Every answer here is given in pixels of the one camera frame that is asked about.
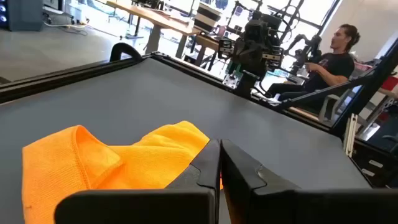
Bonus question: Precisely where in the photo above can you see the black arched handle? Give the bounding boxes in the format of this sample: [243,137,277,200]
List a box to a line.
[109,42,143,62]

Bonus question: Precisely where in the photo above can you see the person's forearm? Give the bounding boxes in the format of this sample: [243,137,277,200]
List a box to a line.
[377,88,398,100]

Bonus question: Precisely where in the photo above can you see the grey computer tower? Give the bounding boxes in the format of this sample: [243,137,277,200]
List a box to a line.
[0,0,44,32]

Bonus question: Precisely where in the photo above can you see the small wooden desk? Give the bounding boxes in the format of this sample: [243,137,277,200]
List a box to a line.
[193,34,220,68]

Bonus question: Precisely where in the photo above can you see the black drawer unit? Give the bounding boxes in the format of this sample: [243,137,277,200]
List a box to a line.
[351,139,398,189]

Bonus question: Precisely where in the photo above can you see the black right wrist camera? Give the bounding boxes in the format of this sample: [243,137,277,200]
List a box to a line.
[244,18,266,42]

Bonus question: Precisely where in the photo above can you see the grey chair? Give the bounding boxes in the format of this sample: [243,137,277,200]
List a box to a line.
[318,93,343,122]

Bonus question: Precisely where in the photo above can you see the person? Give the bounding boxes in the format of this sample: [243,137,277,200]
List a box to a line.
[265,24,361,104]

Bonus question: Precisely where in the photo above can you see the stacked black white boxes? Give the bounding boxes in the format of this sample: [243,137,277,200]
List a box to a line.
[193,2,223,34]

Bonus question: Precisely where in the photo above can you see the white floor cables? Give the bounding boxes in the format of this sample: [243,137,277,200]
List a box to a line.
[42,17,90,35]

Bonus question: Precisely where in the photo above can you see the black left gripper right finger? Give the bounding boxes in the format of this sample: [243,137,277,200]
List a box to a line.
[221,139,398,224]

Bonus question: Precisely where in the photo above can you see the black table frame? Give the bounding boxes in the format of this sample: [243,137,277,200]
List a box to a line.
[0,40,398,139]

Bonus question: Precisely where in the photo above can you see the white metal bracket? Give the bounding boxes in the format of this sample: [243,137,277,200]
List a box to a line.
[343,113,359,158]

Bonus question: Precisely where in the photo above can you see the orange microfibre towel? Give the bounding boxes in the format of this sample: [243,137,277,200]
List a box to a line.
[21,120,223,224]

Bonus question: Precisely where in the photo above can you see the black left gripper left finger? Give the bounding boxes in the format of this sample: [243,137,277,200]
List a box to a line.
[54,139,221,224]

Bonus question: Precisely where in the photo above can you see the long wooden desk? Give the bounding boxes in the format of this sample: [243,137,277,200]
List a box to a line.
[105,0,203,60]

